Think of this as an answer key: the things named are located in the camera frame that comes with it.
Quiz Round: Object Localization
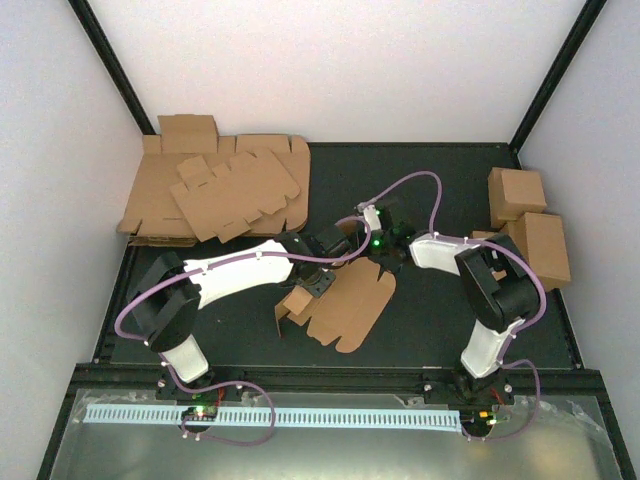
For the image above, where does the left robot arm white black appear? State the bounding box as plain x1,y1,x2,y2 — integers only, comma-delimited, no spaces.
129,226,352,399

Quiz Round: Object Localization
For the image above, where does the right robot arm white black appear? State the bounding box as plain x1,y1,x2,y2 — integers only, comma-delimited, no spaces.
369,220,546,403

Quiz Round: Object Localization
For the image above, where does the folded cardboard box small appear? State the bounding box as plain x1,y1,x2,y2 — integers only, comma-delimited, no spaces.
471,230,506,281

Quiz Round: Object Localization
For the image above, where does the stack of flat cardboard blanks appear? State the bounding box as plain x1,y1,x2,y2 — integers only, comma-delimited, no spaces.
117,114,311,247

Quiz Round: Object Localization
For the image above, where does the left controller board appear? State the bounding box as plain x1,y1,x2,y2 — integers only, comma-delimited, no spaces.
181,405,218,423

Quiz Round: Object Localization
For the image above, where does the controller board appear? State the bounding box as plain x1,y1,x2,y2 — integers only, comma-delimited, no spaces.
181,405,218,423
460,408,511,427

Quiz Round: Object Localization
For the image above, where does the right controller board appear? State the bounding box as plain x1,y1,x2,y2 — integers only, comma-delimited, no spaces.
460,408,511,427

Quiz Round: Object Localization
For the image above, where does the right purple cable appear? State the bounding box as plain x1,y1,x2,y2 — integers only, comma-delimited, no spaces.
367,171,549,371

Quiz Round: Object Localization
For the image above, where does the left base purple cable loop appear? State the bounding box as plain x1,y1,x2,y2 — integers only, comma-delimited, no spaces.
179,380,279,446

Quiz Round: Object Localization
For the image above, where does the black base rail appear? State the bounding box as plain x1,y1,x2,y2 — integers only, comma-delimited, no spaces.
69,362,601,406

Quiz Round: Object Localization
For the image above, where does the white slotted cable duct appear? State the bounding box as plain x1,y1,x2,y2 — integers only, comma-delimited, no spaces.
83,404,462,433

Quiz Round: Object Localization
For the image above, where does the right black frame post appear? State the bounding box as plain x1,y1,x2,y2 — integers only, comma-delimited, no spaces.
509,0,608,155

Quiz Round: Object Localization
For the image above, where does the black frame post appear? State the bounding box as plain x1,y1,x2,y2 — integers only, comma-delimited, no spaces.
509,0,608,155
67,0,156,135

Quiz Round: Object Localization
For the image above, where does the left black frame post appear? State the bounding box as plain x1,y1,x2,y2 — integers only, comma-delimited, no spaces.
67,0,156,135

